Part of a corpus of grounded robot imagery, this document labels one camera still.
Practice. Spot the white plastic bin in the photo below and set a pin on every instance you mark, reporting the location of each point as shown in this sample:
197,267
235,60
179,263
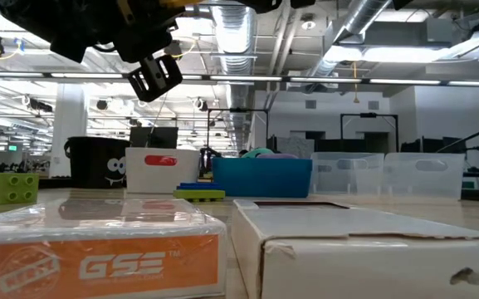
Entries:
160,180

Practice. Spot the green exit sign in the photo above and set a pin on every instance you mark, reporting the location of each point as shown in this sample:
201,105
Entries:
13,148

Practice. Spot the linear ceiling light strip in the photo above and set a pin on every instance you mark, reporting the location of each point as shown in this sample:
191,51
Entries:
243,78

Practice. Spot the person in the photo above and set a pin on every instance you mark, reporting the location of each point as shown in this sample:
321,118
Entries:
243,153

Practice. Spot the white card box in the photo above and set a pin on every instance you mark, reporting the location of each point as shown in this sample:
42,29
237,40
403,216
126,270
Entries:
368,270

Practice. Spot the lime green plate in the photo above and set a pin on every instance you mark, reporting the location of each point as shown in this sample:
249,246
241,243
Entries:
199,195

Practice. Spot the purple foam dice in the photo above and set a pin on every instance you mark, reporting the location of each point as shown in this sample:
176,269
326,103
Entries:
280,156

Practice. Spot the white pillar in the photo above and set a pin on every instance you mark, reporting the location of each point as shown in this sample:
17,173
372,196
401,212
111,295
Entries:
71,124

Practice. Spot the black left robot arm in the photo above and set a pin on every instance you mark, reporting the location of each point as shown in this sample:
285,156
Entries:
35,21

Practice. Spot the black station frame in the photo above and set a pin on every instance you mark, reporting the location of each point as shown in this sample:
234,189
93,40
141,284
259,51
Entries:
239,110
368,115

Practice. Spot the black bucket with cartoon eyes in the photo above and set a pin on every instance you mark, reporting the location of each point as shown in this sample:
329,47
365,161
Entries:
94,162

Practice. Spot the blue toy block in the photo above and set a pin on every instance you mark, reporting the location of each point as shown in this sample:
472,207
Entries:
199,186

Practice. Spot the blue plastic bin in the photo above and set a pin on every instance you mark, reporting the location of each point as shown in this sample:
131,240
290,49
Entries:
260,176

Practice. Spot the silver air duct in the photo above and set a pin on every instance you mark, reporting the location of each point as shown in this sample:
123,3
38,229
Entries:
359,16
235,41

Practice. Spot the long yellow toy brick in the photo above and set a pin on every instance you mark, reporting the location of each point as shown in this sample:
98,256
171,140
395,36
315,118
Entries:
181,2

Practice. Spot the orange card box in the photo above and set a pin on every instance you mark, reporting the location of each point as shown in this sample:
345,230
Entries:
98,270

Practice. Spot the clear plastic bin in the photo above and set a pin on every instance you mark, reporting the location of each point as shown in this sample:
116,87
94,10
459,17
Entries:
347,174
426,178

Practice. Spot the black monitor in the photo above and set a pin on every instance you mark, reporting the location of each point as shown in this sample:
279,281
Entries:
154,138

